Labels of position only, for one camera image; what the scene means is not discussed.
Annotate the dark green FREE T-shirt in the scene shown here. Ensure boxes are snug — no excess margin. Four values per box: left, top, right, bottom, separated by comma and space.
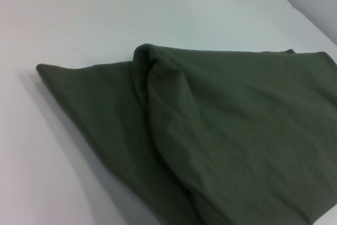
35, 43, 337, 225

